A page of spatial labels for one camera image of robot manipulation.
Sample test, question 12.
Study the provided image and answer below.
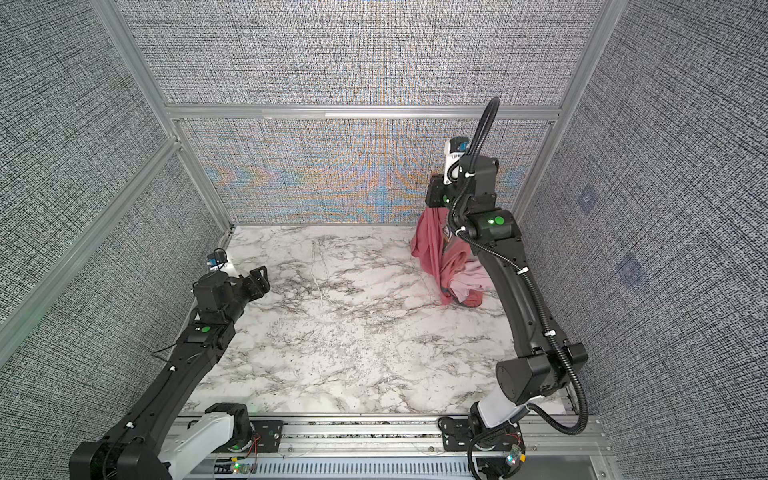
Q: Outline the dark pink cloth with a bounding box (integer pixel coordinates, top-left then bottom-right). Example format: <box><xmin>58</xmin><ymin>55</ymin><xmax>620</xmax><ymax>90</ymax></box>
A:
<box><xmin>410</xmin><ymin>207</ymin><xmax>470</xmax><ymax>305</ymax></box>

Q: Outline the red shirt navy trim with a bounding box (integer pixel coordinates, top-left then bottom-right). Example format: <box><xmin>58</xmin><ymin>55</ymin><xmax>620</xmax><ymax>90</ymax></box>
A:
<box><xmin>440</xmin><ymin>224</ymin><xmax>493</xmax><ymax>308</ymax></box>

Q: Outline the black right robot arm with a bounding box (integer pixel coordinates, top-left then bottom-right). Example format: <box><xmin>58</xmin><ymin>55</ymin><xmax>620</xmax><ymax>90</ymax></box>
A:
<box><xmin>426</xmin><ymin>153</ymin><xmax>588</xmax><ymax>435</ymax></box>

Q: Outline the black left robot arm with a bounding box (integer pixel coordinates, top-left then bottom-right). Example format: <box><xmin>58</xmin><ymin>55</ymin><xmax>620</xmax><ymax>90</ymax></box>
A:
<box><xmin>69</xmin><ymin>266</ymin><xmax>270</xmax><ymax>479</ymax></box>

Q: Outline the light pink cloth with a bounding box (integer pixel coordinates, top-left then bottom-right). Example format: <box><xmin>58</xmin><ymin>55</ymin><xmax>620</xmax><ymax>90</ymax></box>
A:
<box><xmin>449</xmin><ymin>259</ymin><xmax>494</xmax><ymax>305</ymax></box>

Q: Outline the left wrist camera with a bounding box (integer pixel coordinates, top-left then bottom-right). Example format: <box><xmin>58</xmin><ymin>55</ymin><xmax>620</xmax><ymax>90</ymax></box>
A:
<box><xmin>206</xmin><ymin>248</ymin><xmax>229</xmax><ymax>272</ymax></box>

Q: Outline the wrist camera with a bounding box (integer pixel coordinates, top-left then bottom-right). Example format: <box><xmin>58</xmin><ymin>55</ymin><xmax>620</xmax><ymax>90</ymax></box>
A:
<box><xmin>206</xmin><ymin>248</ymin><xmax>229</xmax><ymax>272</ymax></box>
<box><xmin>443</xmin><ymin>137</ymin><xmax>470</xmax><ymax>185</ymax></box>

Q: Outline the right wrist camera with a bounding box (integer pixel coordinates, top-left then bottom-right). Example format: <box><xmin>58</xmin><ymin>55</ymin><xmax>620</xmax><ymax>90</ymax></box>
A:
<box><xmin>443</xmin><ymin>137</ymin><xmax>470</xmax><ymax>185</ymax></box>

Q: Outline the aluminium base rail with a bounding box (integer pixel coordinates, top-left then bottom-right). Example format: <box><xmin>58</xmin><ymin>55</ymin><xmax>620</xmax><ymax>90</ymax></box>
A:
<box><xmin>167</xmin><ymin>414</ymin><xmax>623</xmax><ymax>479</ymax></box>

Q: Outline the aluminium frame crossbar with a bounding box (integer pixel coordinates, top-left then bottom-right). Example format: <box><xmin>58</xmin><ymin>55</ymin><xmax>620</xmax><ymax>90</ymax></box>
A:
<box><xmin>164</xmin><ymin>104</ymin><xmax>562</xmax><ymax>121</ymax></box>

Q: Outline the black corrugated cable conduit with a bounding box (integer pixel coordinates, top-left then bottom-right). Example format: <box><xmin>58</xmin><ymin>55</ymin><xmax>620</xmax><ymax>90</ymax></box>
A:
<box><xmin>446</xmin><ymin>97</ymin><xmax>589</xmax><ymax>436</ymax></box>

